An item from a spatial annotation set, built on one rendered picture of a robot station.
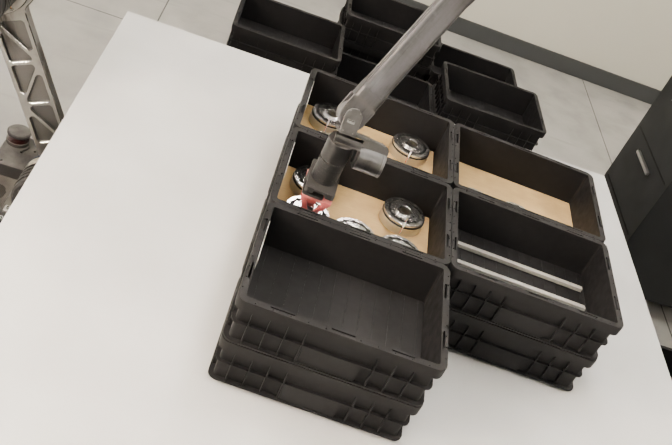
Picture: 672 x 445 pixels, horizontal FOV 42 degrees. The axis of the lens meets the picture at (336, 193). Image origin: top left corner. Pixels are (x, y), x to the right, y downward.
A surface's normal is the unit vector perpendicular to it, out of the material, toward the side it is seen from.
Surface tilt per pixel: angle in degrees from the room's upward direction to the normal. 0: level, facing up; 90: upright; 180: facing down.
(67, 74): 0
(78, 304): 0
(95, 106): 0
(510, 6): 90
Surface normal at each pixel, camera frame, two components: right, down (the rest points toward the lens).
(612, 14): -0.06, 0.59
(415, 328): 0.33, -0.75
